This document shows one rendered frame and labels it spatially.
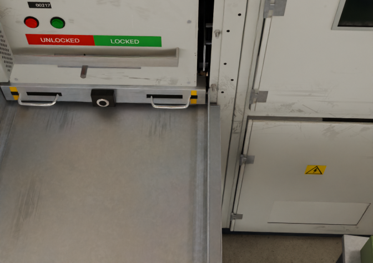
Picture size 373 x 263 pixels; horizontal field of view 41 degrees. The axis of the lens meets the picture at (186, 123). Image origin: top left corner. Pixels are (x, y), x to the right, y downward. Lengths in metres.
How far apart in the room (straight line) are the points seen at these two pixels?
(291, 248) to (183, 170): 0.96
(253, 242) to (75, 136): 1.02
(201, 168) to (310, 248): 0.98
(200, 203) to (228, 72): 0.34
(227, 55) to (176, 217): 0.41
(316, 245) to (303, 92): 0.96
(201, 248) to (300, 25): 0.54
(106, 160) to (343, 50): 0.64
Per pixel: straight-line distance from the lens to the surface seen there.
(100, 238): 1.19
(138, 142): 1.31
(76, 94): 1.37
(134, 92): 1.33
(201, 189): 1.23
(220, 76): 1.29
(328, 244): 2.17
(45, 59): 1.24
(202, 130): 1.32
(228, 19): 1.16
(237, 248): 2.09
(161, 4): 1.13
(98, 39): 1.22
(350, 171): 1.69
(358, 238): 1.35
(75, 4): 1.16
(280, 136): 1.48
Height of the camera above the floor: 1.93
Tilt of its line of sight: 54 degrees down
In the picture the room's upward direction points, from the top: straight up
